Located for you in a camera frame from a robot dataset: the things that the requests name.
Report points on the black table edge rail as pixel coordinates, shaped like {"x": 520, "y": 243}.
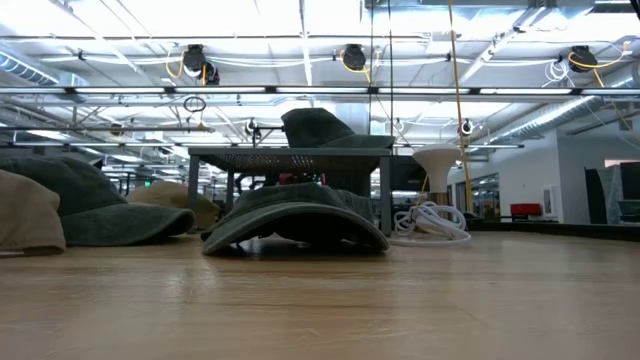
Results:
{"x": 575, "y": 230}

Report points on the long ceiling light bar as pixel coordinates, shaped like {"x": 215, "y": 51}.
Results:
{"x": 320, "y": 90}

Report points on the dark green baseball cap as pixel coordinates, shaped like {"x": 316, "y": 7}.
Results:
{"x": 310, "y": 130}
{"x": 290, "y": 205}
{"x": 100, "y": 220}

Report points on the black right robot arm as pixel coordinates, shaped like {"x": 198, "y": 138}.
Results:
{"x": 638, "y": 7}

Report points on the black partition panel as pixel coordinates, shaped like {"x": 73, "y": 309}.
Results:
{"x": 595, "y": 195}

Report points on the silver ceiling air duct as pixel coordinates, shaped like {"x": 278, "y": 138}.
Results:
{"x": 550, "y": 117}

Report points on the red cart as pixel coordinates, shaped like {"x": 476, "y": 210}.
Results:
{"x": 526, "y": 209}

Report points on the grey perforated metal shelf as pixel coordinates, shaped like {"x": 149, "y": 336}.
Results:
{"x": 290, "y": 151}

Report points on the beige baseball cap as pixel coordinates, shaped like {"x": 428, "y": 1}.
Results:
{"x": 170, "y": 197}
{"x": 25, "y": 215}

